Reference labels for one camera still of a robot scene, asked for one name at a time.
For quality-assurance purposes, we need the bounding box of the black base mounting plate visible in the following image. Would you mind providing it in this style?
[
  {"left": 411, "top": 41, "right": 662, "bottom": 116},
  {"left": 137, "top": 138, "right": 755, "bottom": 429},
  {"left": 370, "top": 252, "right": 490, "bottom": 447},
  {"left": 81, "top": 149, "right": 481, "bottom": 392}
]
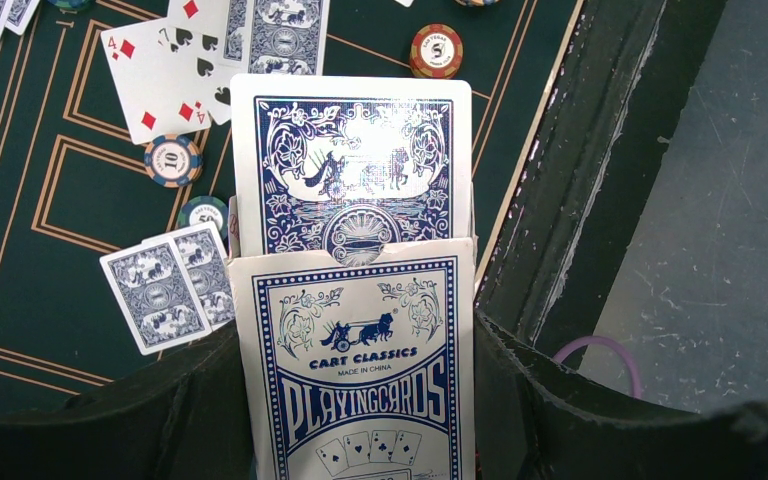
[{"left": 477, "top": 1, "right": 725, "bottom": 356}]

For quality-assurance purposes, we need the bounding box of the orange red chip stack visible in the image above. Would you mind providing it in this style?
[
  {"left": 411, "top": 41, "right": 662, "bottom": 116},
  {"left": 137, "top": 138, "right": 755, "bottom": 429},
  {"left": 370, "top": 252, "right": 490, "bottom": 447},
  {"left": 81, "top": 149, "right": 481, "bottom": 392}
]
[{"left": 409, "top": 23, "right": 464, "bottom": 79}]

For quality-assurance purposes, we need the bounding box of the card protruding from box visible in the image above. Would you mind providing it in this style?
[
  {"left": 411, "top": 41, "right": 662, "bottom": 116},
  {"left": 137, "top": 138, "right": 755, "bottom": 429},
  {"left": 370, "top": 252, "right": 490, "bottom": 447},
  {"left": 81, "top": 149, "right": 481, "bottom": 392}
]
[{"left": 230, "top": 74, "right": 473, "bottom": 265}]

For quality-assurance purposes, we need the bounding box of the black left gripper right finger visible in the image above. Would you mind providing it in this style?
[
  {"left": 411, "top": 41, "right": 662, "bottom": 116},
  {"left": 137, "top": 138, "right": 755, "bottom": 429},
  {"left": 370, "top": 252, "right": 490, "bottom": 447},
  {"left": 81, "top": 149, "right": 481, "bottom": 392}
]
[{"left": 475, "top": 312, "right": 768, "bottom": 479}]

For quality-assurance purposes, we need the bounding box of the blue white card deck box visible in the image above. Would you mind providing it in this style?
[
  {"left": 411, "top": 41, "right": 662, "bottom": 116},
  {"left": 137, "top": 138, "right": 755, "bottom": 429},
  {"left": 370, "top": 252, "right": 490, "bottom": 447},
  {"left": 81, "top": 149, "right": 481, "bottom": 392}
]
[{"left": 228, "top": 225, "right": 479, "bottom": 479}]

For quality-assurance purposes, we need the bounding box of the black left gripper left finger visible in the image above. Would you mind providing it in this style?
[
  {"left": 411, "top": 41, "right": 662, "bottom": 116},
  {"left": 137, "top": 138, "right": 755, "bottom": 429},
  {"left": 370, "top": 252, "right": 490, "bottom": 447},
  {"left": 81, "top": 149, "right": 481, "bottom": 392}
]
[{"left": 0, "top": 322, "right": 254, "bottom": 479}]

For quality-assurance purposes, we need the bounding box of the dark green poker mat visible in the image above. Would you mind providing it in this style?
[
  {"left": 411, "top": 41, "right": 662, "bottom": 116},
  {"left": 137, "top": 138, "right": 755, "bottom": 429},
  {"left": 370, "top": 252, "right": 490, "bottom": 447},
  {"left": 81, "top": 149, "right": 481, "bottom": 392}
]
[{"left": 0, "top": 1, "right": 581, "bottom": 416}]

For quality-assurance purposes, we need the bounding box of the pink blue chips small pile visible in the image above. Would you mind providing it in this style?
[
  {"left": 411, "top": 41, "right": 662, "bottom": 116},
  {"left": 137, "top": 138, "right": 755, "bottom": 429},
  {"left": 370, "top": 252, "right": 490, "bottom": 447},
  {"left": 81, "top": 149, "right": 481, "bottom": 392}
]
[{"left": 143, "top": 134, "right": 203, "bottom": 188}]

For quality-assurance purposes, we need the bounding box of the red diamonds face-up card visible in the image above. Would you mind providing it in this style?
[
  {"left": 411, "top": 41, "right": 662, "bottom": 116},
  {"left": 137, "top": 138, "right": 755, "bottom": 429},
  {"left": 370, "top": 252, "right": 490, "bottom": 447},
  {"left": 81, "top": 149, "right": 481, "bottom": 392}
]
[{"left": 166, "top": 0, "right": 230, "bottom": 39}]

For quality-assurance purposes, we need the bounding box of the seven of spades card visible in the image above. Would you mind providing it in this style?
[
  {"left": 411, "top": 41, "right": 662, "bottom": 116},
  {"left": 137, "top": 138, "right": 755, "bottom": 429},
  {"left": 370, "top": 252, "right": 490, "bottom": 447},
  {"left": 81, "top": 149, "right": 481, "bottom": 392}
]
[{"left": 157, "top": 25, "right": 235, "bottom": 125}]

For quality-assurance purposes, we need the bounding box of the pink blue chip stack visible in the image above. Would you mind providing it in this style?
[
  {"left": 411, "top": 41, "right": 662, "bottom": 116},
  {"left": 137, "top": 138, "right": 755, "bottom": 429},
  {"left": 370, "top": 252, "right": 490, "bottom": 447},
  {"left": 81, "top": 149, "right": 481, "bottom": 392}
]
[{"left": 455, "top": 0, "right": 499, "bottom": 8}]

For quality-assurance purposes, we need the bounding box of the four of diamonds card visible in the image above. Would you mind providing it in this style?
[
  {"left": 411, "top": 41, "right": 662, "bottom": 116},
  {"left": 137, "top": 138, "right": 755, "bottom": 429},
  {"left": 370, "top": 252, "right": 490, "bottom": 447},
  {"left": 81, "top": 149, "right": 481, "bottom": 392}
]
[{"left": 100, "top": 18, "right": 211, "bottom": 145}]

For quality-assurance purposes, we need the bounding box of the face-down card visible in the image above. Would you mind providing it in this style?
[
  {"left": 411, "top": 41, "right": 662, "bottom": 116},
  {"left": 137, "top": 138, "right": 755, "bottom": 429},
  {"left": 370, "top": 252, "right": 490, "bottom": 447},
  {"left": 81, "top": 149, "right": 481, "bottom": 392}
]
[{"left": 221, "top": 0, "right": 330, "bottom": 75}]

